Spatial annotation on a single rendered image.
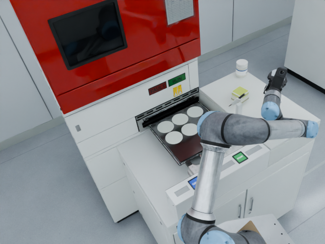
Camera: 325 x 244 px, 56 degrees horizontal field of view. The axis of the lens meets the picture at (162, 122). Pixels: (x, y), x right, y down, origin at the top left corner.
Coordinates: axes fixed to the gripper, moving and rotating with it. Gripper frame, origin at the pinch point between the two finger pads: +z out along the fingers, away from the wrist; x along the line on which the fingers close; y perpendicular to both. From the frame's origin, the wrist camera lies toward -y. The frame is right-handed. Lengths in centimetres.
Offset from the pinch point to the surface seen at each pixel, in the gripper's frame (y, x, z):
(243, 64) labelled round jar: 17.3, -16.7, 23.8
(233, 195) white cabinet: 49, 4, -47
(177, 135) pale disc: 45, -36, -28
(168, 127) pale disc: 47, -43, -23
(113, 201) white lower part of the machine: 114, -61, -45
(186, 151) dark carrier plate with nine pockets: 43, -27, -38
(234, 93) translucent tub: 22.1, -15.3, -1.7
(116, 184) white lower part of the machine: 98, -63, -42
